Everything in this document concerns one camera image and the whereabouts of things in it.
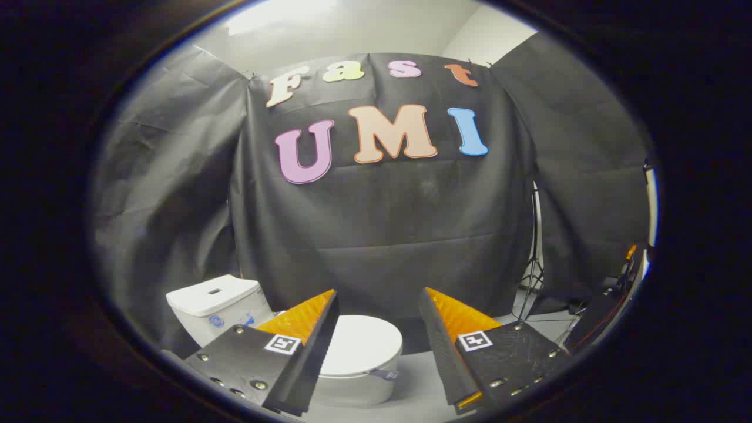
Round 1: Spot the black backdrop cloth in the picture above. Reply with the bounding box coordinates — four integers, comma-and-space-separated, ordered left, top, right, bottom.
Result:
228, 53, 539, 354
93, 46, 250, 357
490, 32, 654, 315

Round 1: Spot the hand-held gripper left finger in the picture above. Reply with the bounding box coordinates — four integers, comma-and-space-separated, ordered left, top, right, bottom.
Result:
183, 289, 341, 417

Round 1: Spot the dark equipment case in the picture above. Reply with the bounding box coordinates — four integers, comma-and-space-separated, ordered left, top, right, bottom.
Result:
563, 243, 654, 354

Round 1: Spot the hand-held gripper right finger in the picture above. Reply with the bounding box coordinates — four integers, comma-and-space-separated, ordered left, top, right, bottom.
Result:
418, 287, 572, 415

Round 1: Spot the black tripod stand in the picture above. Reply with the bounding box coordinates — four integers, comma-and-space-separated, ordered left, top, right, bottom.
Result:
516, 181, 548, 323

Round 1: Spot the white toilet lid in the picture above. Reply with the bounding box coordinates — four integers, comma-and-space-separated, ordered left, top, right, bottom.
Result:
319, 315, 404, 378

